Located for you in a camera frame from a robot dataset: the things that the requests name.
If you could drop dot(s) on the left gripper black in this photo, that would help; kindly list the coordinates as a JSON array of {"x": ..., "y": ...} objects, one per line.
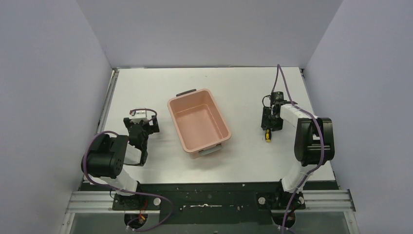
[{"x": 140, "y": 126}]

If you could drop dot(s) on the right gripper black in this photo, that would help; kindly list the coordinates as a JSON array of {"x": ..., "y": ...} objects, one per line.
[{"x": 269, "y": 122}]

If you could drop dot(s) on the yellow black handled screwdriver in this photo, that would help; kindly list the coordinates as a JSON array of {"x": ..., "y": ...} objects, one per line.
[{"x": 268, "y": 135}]

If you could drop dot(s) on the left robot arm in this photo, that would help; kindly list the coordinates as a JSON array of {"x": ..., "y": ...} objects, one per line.
[{"x": 109, "y": 152}]

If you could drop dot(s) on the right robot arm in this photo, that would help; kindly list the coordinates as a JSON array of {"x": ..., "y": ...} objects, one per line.
[{"x": 313, "y": 146}]

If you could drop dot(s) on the pink plastic bin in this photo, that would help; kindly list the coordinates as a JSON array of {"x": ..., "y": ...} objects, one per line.
[{"x": 199, "y": 122}]

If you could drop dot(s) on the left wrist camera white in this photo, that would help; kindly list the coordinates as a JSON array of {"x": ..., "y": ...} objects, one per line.
[{"x": 137, "y": 116}]

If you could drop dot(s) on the left side aluminium rail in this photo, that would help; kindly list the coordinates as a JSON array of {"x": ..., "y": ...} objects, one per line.
[{"x": 107, "y": 101}]

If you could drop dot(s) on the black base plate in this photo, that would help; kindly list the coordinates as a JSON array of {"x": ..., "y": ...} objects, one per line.
[{"x": 206, "y": 203}]

